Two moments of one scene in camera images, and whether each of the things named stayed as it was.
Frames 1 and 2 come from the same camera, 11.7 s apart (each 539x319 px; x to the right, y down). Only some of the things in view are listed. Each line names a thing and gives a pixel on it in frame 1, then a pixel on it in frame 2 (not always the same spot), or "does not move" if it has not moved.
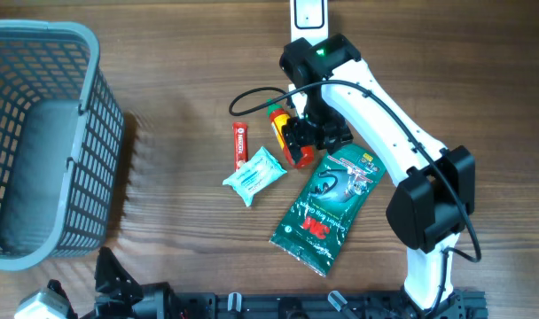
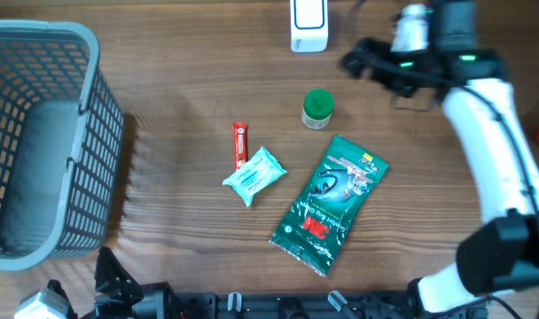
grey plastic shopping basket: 54,144 does not move
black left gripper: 126,291 does not move
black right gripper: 296,136 -> 357,57
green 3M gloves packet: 316,223 does not move
